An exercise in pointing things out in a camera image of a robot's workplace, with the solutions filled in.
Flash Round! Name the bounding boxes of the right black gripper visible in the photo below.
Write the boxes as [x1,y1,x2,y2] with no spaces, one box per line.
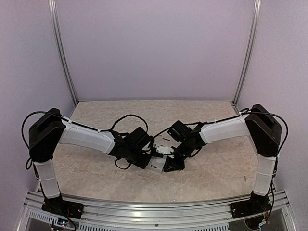
[163,140,195,173]

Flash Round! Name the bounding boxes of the white paper box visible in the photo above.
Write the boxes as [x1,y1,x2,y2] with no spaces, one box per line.
[148,155,167,174]

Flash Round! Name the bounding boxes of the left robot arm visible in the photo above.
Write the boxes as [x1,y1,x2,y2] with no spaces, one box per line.
[28,108,153,214]

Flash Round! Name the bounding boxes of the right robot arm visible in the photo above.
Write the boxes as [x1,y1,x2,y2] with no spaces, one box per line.
[163,104,282,214]

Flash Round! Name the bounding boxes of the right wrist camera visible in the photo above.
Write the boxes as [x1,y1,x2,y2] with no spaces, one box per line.
[151,145,174,158]

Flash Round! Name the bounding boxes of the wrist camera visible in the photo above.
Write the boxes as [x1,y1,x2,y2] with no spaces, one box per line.
[151,145,174,158]
[141,139,155,154]

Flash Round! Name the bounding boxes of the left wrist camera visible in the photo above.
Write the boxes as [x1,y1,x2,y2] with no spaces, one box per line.
[141,139,155,154]

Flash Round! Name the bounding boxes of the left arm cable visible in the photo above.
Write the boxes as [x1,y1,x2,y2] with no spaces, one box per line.
[21,111,150,170]

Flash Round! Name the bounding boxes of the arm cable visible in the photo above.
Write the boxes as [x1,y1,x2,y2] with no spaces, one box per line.
[21,111,150,170]
[149,107,289,157]

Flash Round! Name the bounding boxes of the front aluminium rail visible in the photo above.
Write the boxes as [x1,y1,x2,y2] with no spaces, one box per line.
[15,189,299,231]

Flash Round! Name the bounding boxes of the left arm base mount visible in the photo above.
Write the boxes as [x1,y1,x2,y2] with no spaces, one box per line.
[42,200,84,219]

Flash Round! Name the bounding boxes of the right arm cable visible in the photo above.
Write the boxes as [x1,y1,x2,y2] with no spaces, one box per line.
[149,107,289,157]

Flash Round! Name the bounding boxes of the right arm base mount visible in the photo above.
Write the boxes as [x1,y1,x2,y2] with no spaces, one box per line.
[230,200,271,219]

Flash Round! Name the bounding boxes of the left aluminium frame post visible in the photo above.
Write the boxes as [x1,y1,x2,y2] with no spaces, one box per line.
[48,0,79,107]

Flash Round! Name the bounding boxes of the aluminium frame post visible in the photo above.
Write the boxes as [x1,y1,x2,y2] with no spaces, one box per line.
[232,0,262,106]
[48,0,79,107]

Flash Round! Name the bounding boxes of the right aluminium frame post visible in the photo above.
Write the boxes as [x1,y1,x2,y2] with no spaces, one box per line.
[232,0,262,106]

